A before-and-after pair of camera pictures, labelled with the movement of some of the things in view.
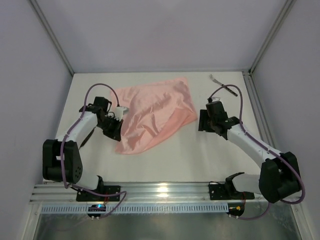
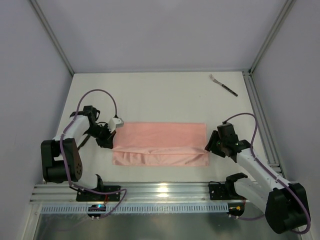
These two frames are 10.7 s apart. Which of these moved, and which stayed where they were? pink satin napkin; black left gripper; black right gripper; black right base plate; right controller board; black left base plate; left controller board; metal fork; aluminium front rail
Moved: pink satin napkin; black right gripper; black left gripper
Stayed: black left base plate; aluminium front rail; black right base plate; right controller board; left controller board; metal fork
